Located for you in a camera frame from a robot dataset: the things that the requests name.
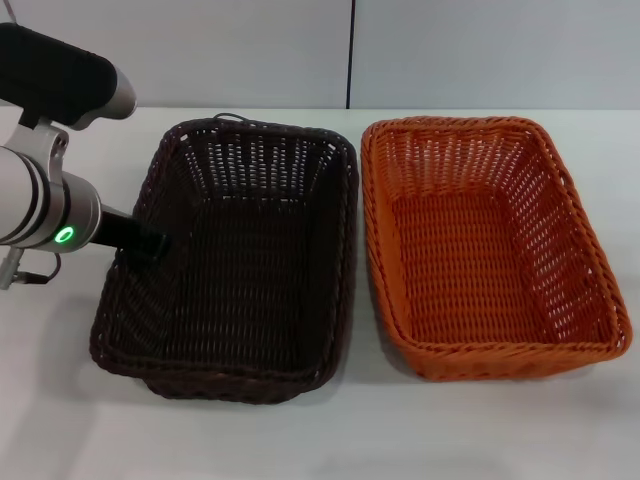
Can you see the orange yellow wicker basket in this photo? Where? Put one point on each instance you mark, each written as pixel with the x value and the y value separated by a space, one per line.
pixel 480 260

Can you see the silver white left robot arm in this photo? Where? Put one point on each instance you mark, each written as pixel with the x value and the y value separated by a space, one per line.
pixel 30 200

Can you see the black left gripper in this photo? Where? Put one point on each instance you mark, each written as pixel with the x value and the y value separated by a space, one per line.
pixel 117 230

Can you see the dark brown wicker basket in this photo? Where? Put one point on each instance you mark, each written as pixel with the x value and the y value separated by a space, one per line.
pixel 235 260

